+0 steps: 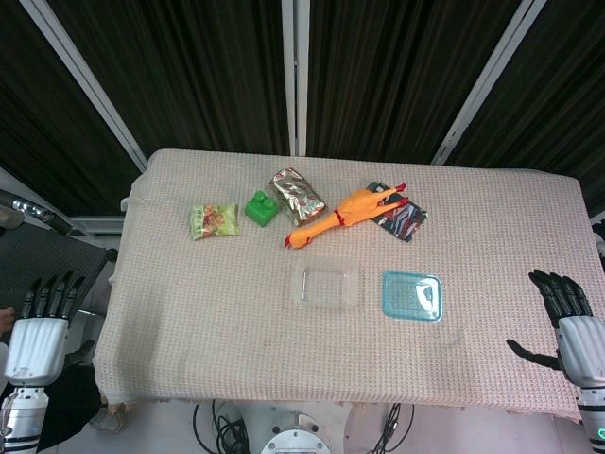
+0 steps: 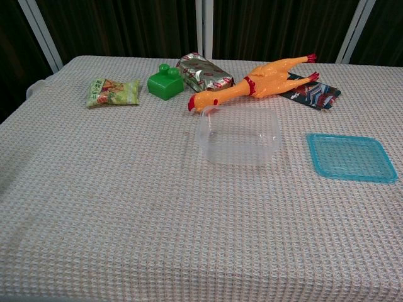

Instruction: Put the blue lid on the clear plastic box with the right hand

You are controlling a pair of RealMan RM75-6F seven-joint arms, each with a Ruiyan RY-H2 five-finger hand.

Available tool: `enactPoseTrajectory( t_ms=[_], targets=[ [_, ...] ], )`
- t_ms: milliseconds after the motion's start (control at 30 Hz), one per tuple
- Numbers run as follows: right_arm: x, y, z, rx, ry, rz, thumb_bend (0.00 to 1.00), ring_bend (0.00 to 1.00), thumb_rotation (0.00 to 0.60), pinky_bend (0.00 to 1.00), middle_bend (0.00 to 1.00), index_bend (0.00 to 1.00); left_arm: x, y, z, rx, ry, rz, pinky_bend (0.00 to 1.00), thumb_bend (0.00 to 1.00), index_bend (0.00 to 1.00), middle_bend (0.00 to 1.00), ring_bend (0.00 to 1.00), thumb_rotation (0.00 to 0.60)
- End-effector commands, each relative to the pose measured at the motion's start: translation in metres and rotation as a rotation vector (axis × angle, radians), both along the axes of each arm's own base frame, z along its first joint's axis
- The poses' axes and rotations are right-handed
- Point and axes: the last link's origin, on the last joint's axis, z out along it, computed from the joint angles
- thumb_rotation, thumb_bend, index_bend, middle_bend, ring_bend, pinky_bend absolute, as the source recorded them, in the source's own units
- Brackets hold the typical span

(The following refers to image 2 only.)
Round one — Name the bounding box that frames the orange rubber chicken toy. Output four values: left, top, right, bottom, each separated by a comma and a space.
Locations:
188, 53, 321, 113

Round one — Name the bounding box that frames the teal plastic lid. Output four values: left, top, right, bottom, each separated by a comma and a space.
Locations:
305, 133, 399, 184

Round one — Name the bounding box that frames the dark pleated curtain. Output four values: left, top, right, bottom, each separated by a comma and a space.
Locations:
0, 0, 403, 125

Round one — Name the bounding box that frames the white upright frame post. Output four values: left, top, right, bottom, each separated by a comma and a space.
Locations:
195, 0, 214, 60

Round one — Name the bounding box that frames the green snack bag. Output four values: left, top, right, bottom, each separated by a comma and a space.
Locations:
86, 78, 140, 109

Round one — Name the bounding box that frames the dark patterned snack pack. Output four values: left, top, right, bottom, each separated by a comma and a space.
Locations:
278, 72, 343, 111

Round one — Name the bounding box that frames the silver foil snack pack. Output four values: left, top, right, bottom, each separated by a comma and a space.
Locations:
175, 52, 236, 93

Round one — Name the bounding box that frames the green toy building block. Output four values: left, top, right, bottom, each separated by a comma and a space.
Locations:
147, 63, 184, 101

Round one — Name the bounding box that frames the white table corner piece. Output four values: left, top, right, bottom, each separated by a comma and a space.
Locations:
26, 79, 48, 97

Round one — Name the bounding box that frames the beige waffle-weave table cloth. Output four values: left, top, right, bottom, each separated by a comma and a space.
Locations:
0, 55, 403, 302

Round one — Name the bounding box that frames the white slanted frame post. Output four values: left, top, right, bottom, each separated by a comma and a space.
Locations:
335, 0, 377, 64
17, 0, 64, 74

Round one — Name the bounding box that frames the clear plastic container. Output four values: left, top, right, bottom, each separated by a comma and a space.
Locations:
195, 105, 281, 167

